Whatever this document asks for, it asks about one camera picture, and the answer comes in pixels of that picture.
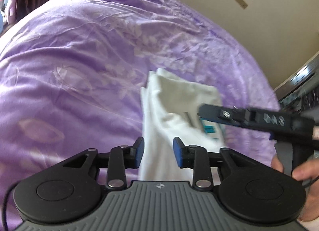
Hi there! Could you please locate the white long-sleeve shirt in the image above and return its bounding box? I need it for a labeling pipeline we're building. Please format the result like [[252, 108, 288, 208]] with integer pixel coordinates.
[[138, 69, 225, 181]]

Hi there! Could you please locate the person right hand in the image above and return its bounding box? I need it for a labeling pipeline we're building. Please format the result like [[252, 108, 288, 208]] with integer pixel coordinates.
[[271, 154, 319, 222]]

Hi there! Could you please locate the dark wooden furniture edge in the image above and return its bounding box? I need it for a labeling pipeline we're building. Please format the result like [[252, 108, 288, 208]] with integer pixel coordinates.
[[275, 53, 318, 116]]

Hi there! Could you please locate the purple floral bed cover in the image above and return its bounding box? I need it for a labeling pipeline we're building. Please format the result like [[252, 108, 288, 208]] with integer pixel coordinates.
[[0, 0, 282, 231]]

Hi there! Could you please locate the pink detergent bottle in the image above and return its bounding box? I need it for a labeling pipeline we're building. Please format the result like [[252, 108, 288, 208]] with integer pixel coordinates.
[[4, 0, 16, 25]]

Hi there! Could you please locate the tan wall plate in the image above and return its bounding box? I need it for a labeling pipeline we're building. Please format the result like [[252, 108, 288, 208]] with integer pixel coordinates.
[[234, 0, 248, 9]]

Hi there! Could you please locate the black cable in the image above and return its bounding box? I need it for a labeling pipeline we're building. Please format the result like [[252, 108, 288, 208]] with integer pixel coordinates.
[[1, 180, 20, 231]]

